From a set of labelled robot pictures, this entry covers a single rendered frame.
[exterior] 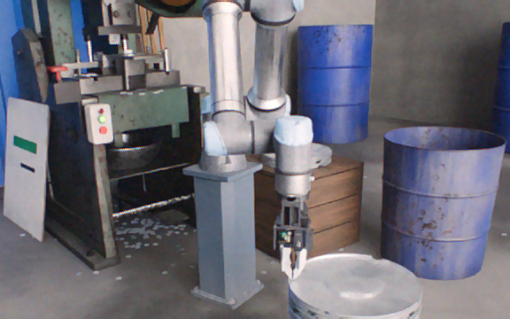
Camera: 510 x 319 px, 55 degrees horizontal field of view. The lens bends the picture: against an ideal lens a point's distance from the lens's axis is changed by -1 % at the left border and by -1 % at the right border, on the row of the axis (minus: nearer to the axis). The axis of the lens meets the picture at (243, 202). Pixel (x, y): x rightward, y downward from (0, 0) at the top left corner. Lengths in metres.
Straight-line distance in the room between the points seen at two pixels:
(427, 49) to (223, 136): 4.01
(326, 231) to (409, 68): 3.27
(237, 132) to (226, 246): 0.59
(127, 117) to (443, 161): 1.16
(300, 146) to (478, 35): 3.84
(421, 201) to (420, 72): 3.29
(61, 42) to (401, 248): 1.61
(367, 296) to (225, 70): 0.58
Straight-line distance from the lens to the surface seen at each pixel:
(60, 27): 2.33
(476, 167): 1.80
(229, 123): 1.09
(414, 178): 1.79
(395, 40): 5.16
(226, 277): 1.64
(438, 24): 4.93
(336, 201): 1.99
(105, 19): 2.13
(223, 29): 1.20
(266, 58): 1.39
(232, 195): 1.53
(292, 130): 0.99
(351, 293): 1.10
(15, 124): 2.63
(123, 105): 1.99
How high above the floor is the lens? 0.86
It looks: 19 degrees down
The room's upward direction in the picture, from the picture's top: 1 degrees counter-clockwise
